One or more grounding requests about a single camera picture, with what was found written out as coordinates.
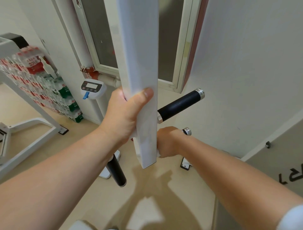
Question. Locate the person's right hand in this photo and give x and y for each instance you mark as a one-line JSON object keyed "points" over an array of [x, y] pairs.
{"points": [[169, 142]]}

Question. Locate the person's left hand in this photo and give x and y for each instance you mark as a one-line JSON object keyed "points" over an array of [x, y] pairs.
{"points": [[118, 116]]}

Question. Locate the person's right fingers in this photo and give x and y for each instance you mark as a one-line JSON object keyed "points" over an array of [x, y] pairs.
{"points": [[159, 151]]}

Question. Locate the person's left thumb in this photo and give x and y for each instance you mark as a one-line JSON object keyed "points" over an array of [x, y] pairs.
{"points": [[142, 97]]}

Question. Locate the white metal machine post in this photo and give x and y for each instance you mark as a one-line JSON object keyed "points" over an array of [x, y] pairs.
{"points": [[139, 47]]}

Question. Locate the person's right forearm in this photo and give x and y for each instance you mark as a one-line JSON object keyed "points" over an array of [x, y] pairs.
{"points": [[236, 184]]}

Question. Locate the person's left forearm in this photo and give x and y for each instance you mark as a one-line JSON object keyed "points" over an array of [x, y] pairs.
{"points": [[59, 184]]}

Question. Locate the black and white machine foot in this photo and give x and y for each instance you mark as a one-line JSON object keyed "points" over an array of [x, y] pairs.
{"points": [[63, 130], [185, 164]]}

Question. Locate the white horizontal pipe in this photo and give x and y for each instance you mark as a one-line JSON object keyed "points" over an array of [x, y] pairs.
{"points": [[109, 80]]}

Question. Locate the red pipe valve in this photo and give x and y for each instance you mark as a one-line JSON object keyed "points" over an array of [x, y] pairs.
{"points": [[91, 72]]}

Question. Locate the white framed frosted window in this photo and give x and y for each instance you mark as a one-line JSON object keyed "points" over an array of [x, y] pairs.
{"points": [[176, 47]]}

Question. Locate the red-brown door edge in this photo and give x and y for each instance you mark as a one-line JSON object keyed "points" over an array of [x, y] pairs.
{"points": [[197, 35]]}

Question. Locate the white vertical pipe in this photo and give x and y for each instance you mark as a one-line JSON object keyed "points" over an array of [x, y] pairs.
{"points": [[75, 35]]}

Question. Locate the white plastic hook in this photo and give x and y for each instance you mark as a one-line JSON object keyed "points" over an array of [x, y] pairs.
{"points": [[47, 67]]}

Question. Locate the stack of bottled water packs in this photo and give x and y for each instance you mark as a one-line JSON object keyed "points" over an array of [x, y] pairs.
{"points": [[35, 78]]}

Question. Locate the white sleeve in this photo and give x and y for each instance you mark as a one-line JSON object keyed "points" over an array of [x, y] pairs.
{"points": [[292, 219]]}

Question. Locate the small black wall fitting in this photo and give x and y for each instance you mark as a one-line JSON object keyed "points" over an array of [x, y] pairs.
{"points": [[267, 144]]}

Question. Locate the white gym machine frame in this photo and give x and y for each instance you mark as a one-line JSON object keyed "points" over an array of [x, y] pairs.
{"points": [[14, 54]]}

